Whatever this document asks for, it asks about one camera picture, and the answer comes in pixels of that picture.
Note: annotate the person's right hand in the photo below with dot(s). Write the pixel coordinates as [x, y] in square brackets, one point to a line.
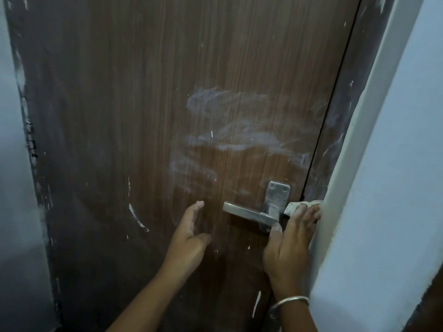
[289, 252]

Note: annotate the person's left hand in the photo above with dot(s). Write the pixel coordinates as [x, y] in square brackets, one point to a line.
[187, 245]

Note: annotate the small white cloth wad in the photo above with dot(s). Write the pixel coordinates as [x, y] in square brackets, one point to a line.
[299, 205]

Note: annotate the brown wooden door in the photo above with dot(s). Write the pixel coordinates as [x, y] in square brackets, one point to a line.
[138, 82]

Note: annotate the person's right forearm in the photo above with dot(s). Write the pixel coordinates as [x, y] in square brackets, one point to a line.
[296, 316]

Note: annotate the person's left forearm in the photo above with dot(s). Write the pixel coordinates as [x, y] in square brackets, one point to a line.
[142, 304]

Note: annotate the dark brown door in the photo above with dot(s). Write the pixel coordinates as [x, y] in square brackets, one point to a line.
[427, 300]

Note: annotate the silver bangle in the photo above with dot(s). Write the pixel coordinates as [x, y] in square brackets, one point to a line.
[290, 300]

